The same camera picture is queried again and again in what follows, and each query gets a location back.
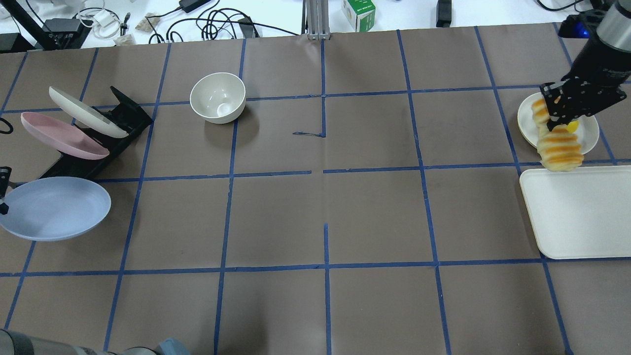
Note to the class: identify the black gripper finger at plate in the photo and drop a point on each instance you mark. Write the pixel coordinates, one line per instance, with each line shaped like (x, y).
(5, 173)

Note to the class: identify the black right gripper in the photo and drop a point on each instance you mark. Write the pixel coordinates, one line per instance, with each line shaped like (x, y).
(602, 69)

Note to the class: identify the blue plate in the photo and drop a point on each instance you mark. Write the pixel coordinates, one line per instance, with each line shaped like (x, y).
(55, 208)

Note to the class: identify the striped bread loaf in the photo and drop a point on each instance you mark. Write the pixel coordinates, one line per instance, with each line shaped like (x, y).
(559, 149)

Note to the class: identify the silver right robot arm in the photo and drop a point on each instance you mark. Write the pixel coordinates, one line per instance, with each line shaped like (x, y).
(611, 26)

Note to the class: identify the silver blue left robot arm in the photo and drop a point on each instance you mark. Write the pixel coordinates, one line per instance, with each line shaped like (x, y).
(16, 343)

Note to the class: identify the small white round plate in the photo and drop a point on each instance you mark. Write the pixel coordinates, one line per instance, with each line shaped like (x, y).
(588, 131)

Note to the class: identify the bread piece on plate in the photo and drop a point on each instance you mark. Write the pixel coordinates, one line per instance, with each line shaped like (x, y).
(540, 114)

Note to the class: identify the pink plate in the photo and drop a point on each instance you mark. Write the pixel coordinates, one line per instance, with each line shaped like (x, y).
(63, 137)

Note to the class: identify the cream plate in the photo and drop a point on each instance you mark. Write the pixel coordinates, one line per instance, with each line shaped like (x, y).
(86, 114)

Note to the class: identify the black dish rack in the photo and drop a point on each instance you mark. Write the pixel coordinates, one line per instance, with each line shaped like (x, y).
(128, 115)

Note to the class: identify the white rectangular tray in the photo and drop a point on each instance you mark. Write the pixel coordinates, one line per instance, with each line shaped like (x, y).
(585, 213)

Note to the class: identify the beige ceramic bowl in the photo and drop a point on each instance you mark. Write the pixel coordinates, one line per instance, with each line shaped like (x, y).
(219, 98)

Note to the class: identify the green white small box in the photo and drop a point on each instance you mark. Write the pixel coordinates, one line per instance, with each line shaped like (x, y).
(361, 14)

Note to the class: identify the aluminium frame post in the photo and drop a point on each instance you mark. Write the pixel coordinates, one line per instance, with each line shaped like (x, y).
(315, 19)

